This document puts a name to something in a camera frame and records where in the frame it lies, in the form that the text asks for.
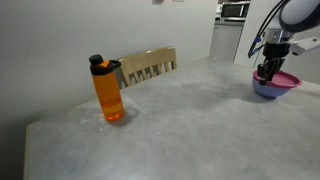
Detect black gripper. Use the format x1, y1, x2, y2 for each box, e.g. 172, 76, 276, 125
257, 42, 291, 86

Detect pink plastic plate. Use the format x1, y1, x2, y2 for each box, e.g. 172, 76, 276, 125
252, 69, 303, 89

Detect blue plastic bowl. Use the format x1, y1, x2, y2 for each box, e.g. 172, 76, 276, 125
251, 74, 298, 99

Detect grey kitchen cabinet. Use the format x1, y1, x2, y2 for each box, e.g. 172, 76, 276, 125
209, 19, 245, 63

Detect silver microwave oven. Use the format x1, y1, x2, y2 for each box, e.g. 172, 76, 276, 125
220, 1, 251, 22

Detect wooden chair short back slats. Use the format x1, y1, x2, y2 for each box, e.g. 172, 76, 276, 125
115, 46, 178, 89

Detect orange water bottle black cap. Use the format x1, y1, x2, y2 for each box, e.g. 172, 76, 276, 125
88, 54, 126, 122

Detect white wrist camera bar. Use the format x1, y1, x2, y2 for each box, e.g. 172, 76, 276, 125
288, 36, 320, 57

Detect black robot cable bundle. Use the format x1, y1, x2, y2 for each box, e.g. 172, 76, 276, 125
247, 0, 290, 60

